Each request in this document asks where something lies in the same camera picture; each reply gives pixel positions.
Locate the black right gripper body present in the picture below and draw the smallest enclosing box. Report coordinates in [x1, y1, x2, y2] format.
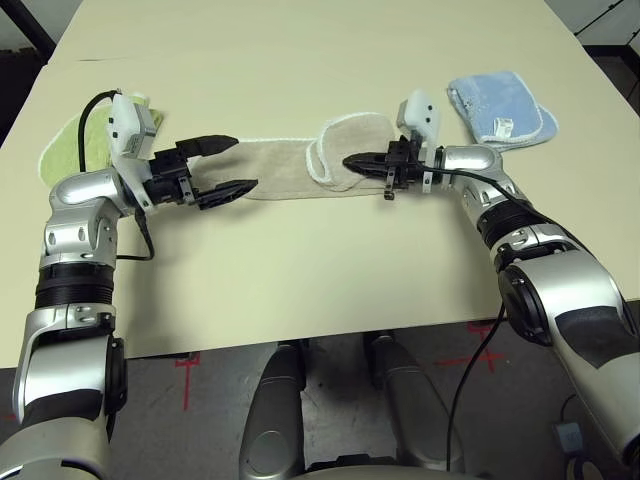
[382, 137, 446, 201]

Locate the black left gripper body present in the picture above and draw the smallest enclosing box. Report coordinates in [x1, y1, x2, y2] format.
[142, 147, 201, 209]

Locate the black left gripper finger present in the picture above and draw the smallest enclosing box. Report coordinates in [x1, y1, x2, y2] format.
[174, 133, 239, 159]
[197, 178, 260, 211]

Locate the beige towel with white trim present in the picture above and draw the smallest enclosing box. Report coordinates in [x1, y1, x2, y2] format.
[234, 113, 406, 201]

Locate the folded light green towel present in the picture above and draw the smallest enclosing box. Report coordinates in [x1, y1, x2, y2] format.
[38, 104, 166, 189]

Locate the folded light blue towel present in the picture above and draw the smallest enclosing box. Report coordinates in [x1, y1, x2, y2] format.
[446, 69, 559, 147]

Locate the black low platform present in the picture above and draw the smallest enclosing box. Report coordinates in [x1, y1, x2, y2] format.
[582, 43, 640, 121]

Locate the grey robot left leg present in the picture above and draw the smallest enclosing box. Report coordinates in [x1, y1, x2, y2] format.
[238, 342, 307, 480]

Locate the grey robot leg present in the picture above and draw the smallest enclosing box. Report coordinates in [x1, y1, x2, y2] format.
[369, 332, 466, 474]
[238, 342, 307, 480]

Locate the grey robot right leg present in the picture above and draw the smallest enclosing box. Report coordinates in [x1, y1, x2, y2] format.
[369, 332, 466, 474]

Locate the grey power adapter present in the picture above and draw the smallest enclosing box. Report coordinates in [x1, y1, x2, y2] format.
[552, 422, 584, 454]

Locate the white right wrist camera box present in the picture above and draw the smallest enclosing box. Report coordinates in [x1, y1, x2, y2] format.
[396, 88, 445, 166]

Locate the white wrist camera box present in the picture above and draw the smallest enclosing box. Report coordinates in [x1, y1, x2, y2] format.
[396, 88, 445, 166]
[105, 89, 160, 206]

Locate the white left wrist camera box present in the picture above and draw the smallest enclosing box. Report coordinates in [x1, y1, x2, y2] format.
[105, 89, 160, 206]

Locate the black left wrist camera cable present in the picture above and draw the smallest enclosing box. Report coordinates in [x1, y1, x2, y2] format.
[77, 89, 154, 261]

